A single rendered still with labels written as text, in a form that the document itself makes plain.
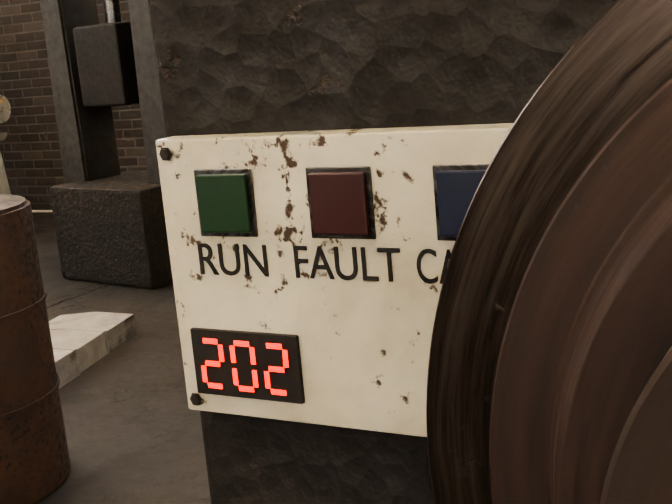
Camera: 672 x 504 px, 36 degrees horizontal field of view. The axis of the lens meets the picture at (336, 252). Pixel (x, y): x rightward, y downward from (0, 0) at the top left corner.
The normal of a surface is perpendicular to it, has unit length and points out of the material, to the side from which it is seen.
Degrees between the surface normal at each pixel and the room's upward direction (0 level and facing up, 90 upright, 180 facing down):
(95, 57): 90
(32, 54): 90
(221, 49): 90
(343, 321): 90
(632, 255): 59
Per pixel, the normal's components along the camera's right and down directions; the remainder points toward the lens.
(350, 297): -0.47, 0.22
